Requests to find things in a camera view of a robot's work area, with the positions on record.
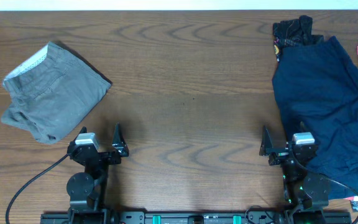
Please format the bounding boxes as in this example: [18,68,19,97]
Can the navy blue shorts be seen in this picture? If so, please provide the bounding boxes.
[272,37,358,199]

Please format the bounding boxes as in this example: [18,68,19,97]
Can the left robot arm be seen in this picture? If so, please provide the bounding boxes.
[67,124,129,224]

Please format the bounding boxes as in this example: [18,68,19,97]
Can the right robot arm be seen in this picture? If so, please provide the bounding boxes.
[259,126,330,223]

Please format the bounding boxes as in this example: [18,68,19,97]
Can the folded grey-brown shorts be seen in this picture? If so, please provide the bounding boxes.
[1,42,111,144]

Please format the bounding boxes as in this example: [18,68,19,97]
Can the black printed garment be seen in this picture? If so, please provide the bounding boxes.
[272,15,324,62]

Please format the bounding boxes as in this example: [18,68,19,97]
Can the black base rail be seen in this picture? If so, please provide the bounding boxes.
[40,210,352,224]

